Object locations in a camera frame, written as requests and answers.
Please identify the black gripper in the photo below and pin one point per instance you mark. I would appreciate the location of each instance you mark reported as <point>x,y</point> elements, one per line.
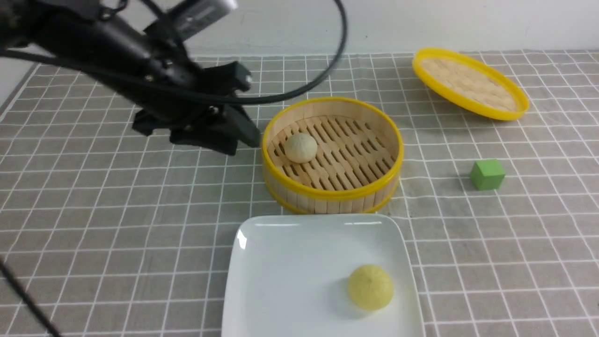
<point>192,102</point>

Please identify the white steamed bun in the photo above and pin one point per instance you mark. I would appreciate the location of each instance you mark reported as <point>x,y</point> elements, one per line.
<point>300,148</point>

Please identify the yellow steamed bun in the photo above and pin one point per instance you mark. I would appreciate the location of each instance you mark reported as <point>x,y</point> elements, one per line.
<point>370,287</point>

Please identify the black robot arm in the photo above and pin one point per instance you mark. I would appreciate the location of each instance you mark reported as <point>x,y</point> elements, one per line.
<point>92,33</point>

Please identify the white square plate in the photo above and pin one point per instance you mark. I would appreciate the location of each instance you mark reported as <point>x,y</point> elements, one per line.
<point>288,275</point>

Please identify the yellow rimmed bamboo steamer basket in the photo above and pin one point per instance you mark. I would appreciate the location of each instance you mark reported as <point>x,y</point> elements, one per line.
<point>358,162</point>

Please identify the grey checked tablecloth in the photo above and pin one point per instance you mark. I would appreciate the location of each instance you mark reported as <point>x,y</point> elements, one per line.
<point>121,235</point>

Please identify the yellow rimmed bamboo steamer lid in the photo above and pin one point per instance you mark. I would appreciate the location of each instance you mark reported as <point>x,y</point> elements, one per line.
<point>470,84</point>

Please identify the green wooden cube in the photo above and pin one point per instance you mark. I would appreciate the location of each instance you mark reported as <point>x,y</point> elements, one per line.
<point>487,174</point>

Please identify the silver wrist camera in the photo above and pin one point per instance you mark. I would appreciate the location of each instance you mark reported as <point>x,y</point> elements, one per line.
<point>190,17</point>

